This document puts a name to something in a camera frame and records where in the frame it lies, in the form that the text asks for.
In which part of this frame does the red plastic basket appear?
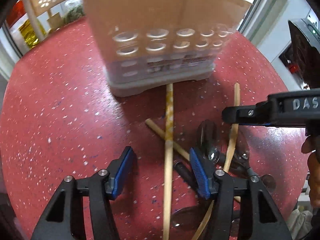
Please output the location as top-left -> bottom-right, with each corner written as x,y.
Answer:
6,0 -> 26,28

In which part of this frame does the plain wooden chopstick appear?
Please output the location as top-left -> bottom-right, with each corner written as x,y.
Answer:
192,82 -> 240,240

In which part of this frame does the smoky plastic spoon front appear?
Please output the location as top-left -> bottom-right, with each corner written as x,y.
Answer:
171,206 -> 208,231

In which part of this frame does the smoky plastic fork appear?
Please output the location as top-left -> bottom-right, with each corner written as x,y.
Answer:
229,129 -> 277,193

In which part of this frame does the person right hand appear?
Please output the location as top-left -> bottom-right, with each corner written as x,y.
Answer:
301,137 -> 320,208

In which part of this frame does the smoky plastic spoon back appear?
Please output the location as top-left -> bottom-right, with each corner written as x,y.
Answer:
196,119 -> 221,165

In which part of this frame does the yellow patterned chopstick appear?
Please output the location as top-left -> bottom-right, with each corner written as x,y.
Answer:
163,83 -> 174,239

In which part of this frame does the beige plastic utensil holder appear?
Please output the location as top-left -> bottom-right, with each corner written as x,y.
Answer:
83,0 -> 251,97

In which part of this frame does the smoky plastic spoon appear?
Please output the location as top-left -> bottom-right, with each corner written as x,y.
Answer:
171,206 -> 208,231
173,161 -> 198,192
196,119 -> 221,165

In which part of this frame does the bag of green vegetables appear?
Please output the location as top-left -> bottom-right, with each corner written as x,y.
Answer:
63,4 -> 85,25

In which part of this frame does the short wooden chopstick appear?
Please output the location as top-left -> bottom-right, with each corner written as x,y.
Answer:
145,118 -> 190,161

